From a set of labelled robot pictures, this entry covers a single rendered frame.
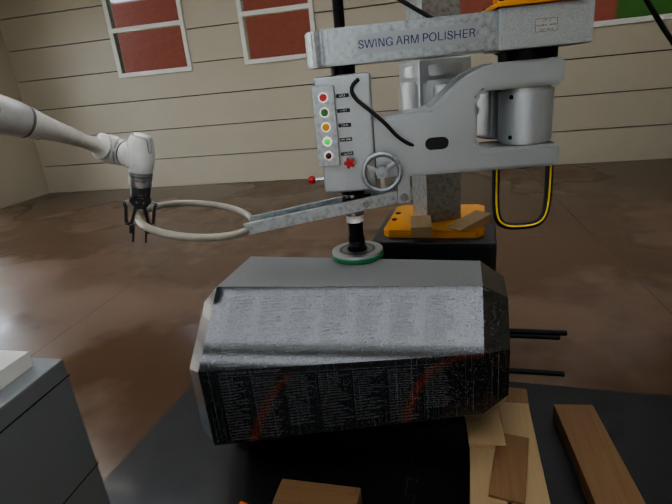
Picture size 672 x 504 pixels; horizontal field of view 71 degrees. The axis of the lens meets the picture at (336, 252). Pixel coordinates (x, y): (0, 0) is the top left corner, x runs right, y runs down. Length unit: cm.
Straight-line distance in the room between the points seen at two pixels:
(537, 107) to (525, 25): 27
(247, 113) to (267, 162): 85
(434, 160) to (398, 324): 62
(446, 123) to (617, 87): 649
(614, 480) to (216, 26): 778
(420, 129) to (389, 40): 32
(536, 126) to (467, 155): 25
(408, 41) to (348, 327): 100
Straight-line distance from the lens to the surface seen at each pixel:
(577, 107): 807
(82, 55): 967
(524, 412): 212
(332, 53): 178
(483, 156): 184
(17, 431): 159
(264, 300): 179
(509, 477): 184
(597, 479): 209
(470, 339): 164
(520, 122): 187
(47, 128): 177
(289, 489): 193
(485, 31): 181
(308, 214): 191
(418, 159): 181
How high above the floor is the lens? 150
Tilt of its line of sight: 20 degrees down
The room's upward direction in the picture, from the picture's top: 6 degrees counter-clockwise
